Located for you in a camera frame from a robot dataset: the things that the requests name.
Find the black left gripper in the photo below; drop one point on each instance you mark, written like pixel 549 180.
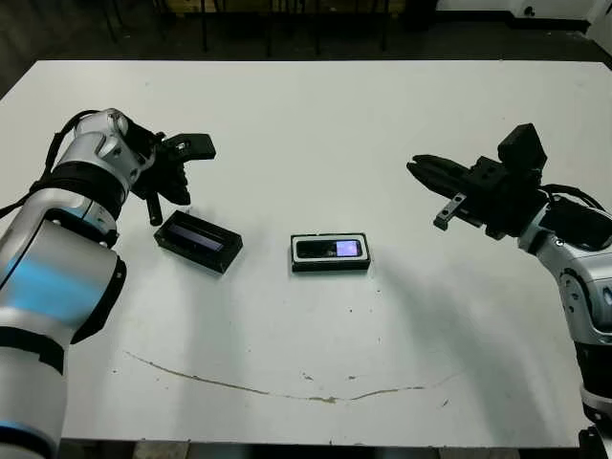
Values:
pixel 153 177

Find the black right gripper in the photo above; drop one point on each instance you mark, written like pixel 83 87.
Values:
pixel 497 205

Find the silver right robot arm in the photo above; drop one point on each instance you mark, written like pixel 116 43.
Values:
pixel 574 268

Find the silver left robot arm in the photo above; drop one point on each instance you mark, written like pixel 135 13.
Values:
pixel 48 268

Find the black box base white insert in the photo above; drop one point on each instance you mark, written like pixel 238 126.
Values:
pixel 330 267

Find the black metal furniture leg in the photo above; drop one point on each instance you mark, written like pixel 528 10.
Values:
pixel 204 24

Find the yellow wooden board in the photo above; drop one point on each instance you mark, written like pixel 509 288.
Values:
pixel 184 5

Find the small black round object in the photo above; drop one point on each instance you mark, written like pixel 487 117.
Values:
pixel 528 10

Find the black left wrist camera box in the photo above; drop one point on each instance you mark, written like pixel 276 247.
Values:
pixel 196 146

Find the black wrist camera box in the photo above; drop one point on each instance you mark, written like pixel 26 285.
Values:
pixel 523 146
pixel 196 146

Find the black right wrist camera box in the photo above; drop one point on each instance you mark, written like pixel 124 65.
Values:
pixel 523 146

